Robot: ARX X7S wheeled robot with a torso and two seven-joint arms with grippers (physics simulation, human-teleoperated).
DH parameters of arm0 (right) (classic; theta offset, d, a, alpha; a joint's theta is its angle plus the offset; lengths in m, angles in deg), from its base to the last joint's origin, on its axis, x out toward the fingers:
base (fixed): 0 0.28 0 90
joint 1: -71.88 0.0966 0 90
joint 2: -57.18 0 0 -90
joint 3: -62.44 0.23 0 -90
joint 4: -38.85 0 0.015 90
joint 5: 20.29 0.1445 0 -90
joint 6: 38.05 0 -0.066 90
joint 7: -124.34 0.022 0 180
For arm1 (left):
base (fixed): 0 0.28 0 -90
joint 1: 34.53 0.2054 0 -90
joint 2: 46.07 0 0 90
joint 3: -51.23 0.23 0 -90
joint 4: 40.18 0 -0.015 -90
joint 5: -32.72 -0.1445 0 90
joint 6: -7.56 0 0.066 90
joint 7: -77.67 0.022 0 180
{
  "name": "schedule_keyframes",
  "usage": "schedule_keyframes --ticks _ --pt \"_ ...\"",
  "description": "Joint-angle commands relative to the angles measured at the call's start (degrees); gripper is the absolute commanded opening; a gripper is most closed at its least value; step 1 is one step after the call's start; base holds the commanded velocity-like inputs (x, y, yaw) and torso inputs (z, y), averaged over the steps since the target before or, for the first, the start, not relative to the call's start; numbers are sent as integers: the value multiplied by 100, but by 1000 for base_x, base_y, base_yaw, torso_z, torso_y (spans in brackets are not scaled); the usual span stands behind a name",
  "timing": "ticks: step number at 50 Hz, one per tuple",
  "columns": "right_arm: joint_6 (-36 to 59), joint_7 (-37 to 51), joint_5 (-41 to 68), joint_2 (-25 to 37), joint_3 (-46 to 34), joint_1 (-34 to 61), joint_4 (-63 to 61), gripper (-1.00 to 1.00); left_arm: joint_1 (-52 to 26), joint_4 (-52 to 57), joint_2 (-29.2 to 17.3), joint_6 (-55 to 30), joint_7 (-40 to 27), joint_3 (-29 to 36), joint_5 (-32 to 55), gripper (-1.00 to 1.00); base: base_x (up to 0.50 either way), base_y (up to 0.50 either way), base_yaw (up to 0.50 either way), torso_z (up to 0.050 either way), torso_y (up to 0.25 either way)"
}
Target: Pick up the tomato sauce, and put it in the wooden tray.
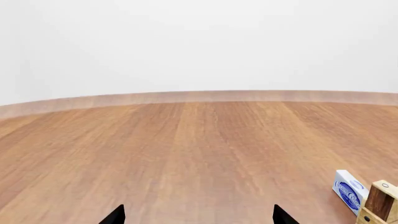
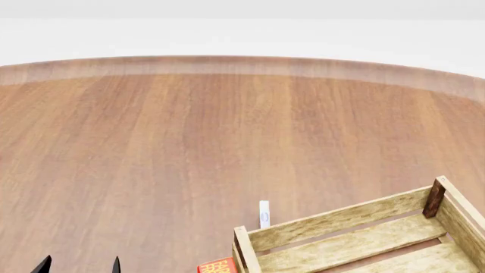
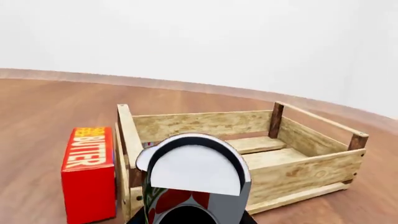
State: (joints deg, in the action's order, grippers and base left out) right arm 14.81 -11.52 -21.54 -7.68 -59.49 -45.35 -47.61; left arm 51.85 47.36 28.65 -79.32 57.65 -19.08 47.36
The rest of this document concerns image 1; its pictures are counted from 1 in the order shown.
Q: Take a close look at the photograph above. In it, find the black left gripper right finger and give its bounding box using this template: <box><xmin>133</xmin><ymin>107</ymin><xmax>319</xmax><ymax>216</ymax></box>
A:
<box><xmin>272</xmin><ymin>203</ymin><xmax>301</xmax><ymax>224</ymax></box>

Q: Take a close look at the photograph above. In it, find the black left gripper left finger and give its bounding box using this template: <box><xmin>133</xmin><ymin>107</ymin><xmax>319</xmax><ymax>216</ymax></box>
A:
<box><xmin>98</xmin><ymin>203</ymin><xmax>126</xmax><ymax>224</ymax></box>

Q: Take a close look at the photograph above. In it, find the wooden tray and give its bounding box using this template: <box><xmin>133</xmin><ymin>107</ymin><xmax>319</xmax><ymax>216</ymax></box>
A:
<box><xmin>356</xmin><ymin>179</ymin><xmax>398</xmax><ymax>224</ymax></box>

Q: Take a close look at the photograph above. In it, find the white blue cream cheese box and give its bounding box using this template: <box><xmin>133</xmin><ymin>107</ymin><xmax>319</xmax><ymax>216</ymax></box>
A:
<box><xmin>331</xmin><ymin>169</ymin><xmax>371</xmax><ymax>217</ymax></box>

